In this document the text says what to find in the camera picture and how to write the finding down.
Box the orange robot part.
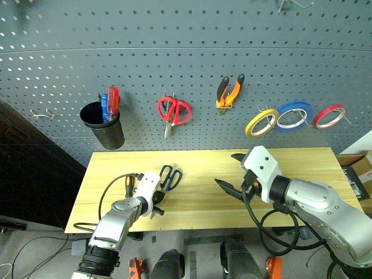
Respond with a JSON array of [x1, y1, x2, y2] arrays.
[[265, 256, 284, 279], [128, 257, 145, 279]]

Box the black and orange screwdriver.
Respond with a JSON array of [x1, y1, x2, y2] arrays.
[[124, 174, 137, 199]]

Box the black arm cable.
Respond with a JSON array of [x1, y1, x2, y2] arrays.
[[73, 173, 145, 234], [242, 188, 332, 257]]

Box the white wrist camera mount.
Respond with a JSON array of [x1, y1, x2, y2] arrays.
[[242, 145, 284, 205], [134, 171, 162, 220]]

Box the red tape roll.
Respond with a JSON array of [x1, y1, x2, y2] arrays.
[[313, 104, 349, 130]]

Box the black metal cup holder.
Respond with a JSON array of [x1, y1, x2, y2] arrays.
[[79, 101, 126, 151]]

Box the empty double metal peg hook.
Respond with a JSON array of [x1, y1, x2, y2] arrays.
[[30, 108, 56, 121]]

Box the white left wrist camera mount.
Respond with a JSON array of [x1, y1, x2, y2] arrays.
[[134, 171, 162, 220]]

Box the black handled scissors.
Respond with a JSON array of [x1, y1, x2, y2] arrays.
[[159, 164, 184, 193]]

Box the brown cardboard box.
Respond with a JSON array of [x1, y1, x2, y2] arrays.
[[337, 151, 372, 202]]

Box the blue tape roll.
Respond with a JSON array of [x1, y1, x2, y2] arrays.
[[274, 101, 314, 133]]

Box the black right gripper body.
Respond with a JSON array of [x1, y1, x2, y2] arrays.
[[240, 170, 262, 204]]

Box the orange and black pliers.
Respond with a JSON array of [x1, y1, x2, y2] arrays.
[[215, 73, 246, 116]]

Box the red handled scissors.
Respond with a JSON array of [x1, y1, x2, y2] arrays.
[[158, 96, 192, 140]]

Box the black rounded shape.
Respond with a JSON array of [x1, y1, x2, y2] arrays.
[[149, 248, 187, 279], [219, 239, 264, 279]]

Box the grey perforated metal pegboard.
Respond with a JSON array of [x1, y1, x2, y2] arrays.
[[0, 0, 372, 169]]

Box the blue handled screwdriver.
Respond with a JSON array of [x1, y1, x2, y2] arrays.
[[99, 93, 109, 124]]

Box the black floor cable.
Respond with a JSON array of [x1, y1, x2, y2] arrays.
[[11, 234, 72, 279]]

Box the white metal peg hook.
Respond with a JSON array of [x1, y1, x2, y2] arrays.
[[276, 0, 316, 14]]

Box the yellow tape roll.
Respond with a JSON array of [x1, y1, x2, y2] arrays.
[[245, 109, 280, 139]]

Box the dark wooden cabinet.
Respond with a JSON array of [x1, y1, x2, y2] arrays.
[[0, 97, 88, 231]]

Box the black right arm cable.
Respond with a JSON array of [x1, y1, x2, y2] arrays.
[[242, 188, 332, 257]]

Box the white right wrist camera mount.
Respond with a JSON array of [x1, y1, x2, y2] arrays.
[[242, 145, 284, 205]]

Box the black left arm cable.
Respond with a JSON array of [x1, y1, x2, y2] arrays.
[[73, 173, 145, 234]]

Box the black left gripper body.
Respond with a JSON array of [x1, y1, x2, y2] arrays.
[[153, 189, 168, 207]]

